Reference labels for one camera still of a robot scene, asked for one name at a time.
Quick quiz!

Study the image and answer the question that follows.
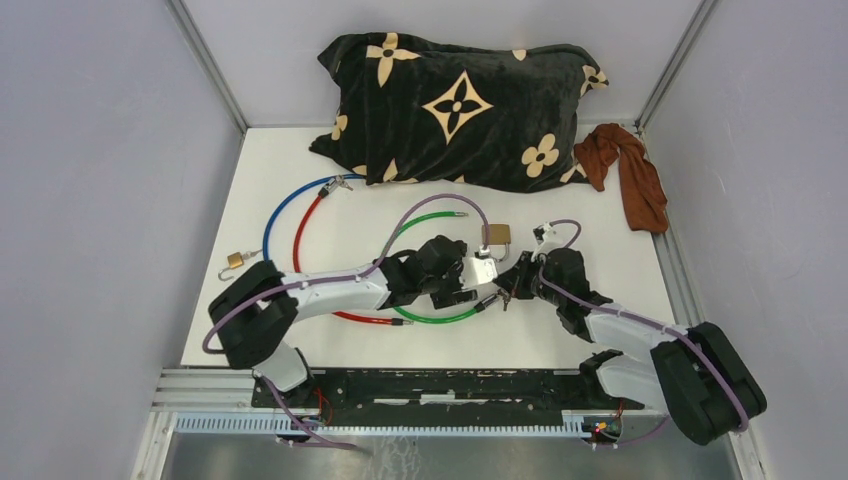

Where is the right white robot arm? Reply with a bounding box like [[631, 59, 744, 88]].
[[494, 248, 768, 445]]

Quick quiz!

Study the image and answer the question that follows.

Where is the small brass padlock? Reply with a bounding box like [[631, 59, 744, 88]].
[[217, 250, 262, 282]]

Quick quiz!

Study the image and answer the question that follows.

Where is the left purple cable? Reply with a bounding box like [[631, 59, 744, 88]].
[[201, 193, 493, 452]]

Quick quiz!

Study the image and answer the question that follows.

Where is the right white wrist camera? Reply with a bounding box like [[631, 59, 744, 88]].
[[532, 223, 560, 259]]

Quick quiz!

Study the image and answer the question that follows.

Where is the brown cloth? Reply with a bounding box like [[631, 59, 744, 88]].
[[574, 123, 669, 234]]

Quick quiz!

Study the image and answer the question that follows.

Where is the green cable lock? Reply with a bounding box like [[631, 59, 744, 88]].
[[380, 235, 501, 325]]

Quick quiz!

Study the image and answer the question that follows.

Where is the blue cable lock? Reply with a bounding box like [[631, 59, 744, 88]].
[[262, 173, 367, 264]]

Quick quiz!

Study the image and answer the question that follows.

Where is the black floral pillow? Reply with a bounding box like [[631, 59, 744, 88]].
[[310, 32, 609, 194]]

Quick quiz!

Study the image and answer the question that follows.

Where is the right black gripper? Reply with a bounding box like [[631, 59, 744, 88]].
[[494, 250, 564, 307]]

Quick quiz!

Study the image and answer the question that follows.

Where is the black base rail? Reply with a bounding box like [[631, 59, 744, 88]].
[[282, 368, 644, 439]]

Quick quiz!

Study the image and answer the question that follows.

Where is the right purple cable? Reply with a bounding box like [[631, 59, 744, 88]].
[[537, 219, 751, 435]]

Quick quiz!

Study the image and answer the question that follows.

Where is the purple cable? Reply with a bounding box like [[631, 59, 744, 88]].
[[201, 193, 493, 452], [537, 219, 751, 435]]

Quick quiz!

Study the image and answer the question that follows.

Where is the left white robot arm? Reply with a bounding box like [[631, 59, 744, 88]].
[[202, 235, 478, 407]]

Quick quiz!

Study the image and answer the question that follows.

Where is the red cable lock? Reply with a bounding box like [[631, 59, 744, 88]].
[[291, 192, 415, 327]]

